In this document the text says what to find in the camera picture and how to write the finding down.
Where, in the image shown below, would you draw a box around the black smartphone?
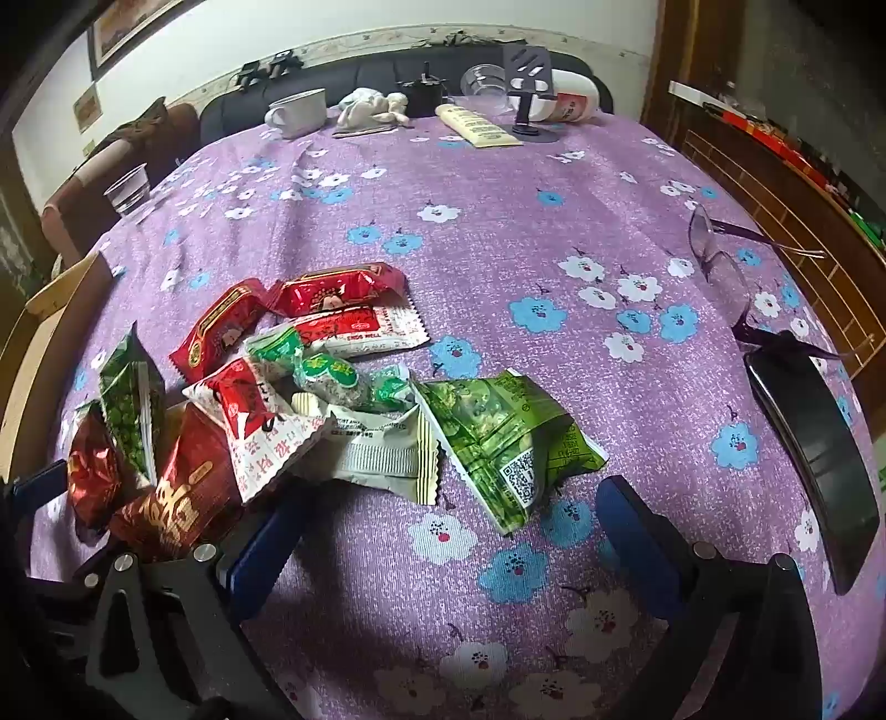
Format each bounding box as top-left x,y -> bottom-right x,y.
744,332 -> 884,598

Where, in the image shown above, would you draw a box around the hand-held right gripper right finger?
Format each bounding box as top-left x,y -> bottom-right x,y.
596,476 -> 825,720

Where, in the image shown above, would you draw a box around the small green pea packet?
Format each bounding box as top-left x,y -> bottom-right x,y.
97,328 -> 168,487

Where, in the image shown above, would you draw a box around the brown armchair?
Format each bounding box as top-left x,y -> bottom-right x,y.
40,97 -> 203,268

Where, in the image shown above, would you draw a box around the black phone stand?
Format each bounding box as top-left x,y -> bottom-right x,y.
501,43 -> 559,146

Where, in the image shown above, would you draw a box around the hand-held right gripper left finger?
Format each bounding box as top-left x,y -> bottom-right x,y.
83,488 -> 309,720

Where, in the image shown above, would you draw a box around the red and white snack packet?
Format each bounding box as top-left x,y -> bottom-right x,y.
182,356 -> 342,504

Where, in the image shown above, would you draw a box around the dark brown jacket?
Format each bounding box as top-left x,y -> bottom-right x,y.
104,97 -> 172,151

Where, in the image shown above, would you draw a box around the large red gold-print packet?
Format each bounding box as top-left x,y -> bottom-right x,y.
109,405 -> 242,563

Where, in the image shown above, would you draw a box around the empty clear plastic cup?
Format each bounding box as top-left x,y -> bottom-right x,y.
460,62 -> 514,99

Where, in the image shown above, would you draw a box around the purple eyeglasses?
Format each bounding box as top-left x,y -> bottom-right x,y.
688,203 -> 842,361

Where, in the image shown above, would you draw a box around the shallow cardboard box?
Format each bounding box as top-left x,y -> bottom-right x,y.
0,251 -> 116,480

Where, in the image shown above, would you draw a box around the cream tube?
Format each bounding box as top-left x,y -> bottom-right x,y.
434,102 -> 525,148

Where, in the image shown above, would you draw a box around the black leather sofa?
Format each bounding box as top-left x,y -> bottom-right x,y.
199,43 -> 615,143

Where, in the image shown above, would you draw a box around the dark red foil packet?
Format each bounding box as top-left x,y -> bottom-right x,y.
67,400 -> 127,528

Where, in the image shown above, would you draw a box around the white ceramic mug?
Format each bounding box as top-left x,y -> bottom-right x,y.
264,88 -> 328,141

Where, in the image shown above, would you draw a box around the green twisted candy wrapper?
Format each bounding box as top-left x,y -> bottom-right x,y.
291,352 -> 411,414

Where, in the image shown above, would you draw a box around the small black device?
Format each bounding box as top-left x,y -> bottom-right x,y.
398,62 -> 449,119

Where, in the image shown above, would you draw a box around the clear plastic cup with water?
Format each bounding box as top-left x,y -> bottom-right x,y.
104,163 -> 154,220

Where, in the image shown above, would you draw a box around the framed painting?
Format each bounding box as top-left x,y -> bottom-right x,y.
89,0 -> 189,71

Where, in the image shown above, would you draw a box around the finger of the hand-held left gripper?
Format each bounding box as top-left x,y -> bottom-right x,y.
0,460 -> 68,517
73,543 -> 140,596

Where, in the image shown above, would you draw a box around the white and grey snack packet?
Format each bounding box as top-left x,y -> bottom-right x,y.
291,403 -> 444,508

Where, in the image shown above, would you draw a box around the white flat box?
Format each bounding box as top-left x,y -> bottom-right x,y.
668,79 -> 729,115

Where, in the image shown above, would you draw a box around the white plastic bottle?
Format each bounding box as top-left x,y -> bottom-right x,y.
536,69 -> 600,125

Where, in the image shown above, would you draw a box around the white packet with red label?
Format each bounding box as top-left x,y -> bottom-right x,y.
280,306 -> 431,361

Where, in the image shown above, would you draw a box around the purple floral tablecloth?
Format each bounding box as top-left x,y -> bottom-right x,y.
31,111 -> 886,720

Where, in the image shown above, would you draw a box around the large green pea packet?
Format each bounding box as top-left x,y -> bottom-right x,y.
414,369 -> 610,536

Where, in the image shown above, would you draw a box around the brown wooden cabinet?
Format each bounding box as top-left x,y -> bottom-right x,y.
640,0 -> 886,416

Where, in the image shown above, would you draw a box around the white plush toy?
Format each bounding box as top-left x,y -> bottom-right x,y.
336,87 -> 414,131

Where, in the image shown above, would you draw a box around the small wall calendar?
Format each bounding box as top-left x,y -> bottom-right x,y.
73,86 -> 102,134

